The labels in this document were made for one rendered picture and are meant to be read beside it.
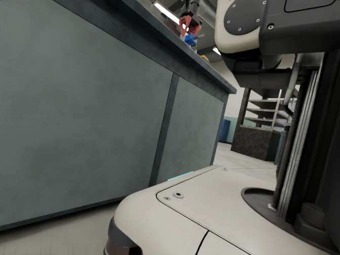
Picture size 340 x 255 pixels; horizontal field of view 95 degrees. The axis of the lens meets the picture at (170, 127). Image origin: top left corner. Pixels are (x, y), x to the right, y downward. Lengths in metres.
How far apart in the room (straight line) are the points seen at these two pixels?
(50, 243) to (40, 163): 0.24
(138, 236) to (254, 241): 0.18
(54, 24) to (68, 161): 0.39
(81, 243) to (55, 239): 0.08
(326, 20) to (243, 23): 0.18
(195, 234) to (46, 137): 0.46
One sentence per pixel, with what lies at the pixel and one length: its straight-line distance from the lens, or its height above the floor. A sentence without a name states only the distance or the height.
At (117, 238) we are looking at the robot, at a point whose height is 0.22.
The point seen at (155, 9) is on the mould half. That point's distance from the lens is 0.82.
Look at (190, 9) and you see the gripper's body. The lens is 0.91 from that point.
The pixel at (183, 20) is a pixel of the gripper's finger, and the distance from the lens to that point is 0.88.
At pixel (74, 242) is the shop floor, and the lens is 0.67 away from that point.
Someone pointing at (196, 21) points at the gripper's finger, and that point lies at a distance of 0.89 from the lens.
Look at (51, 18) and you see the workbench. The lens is 0.58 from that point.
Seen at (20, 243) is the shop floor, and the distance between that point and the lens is 0.70.
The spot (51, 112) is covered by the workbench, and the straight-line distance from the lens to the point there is 0.56.
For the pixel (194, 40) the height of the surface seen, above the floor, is 0.82.
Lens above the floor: 0.43
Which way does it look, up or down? 2 degrees down
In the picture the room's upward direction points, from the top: 12 degrees clockwise
